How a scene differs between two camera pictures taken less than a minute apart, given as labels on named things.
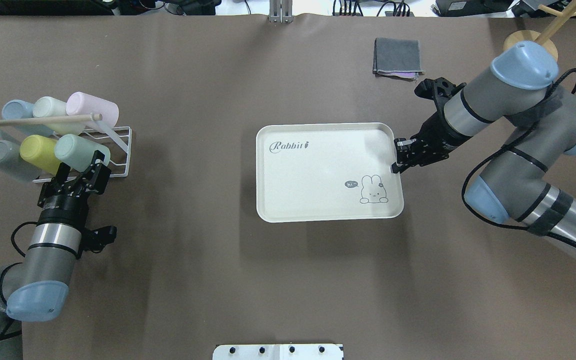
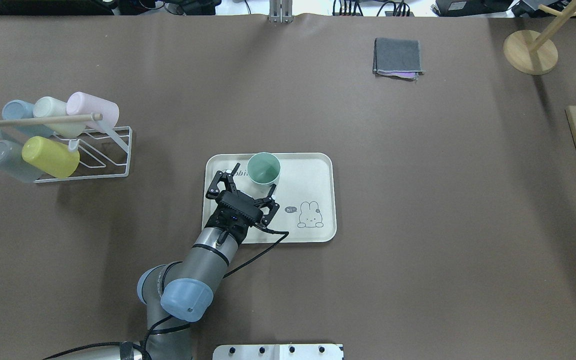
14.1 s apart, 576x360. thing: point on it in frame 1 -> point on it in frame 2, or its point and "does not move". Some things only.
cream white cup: x=49 y=106 does not move
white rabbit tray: x=327 y=172 -> x=306 y=190
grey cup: x=6 y=154 does not move
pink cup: x=79 y=103 does not move
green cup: x=78 y=153 -> x=263 y=167
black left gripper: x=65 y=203 -> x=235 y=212
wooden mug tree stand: x=563 y=17 does not move
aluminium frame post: x=281 y=11 does not move
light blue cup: x=17 y=109 does not move
